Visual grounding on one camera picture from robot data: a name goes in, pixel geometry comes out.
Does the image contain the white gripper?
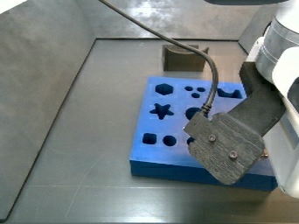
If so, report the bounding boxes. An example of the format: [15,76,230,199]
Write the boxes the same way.
[264,115,299,199]

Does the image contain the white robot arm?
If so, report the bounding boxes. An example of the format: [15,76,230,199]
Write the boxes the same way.
[206,0,299,199]

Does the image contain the blue shape sorting board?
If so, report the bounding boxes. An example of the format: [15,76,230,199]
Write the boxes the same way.
[130,76,276,192]

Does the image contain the dark curved holder stand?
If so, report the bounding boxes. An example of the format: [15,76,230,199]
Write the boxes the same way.
[163,45,206,72]

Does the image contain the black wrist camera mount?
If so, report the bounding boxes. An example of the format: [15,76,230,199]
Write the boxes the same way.
[184,62,286,185]

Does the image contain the black camera cable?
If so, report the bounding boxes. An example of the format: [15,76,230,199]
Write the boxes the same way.
[97,0,220,118]

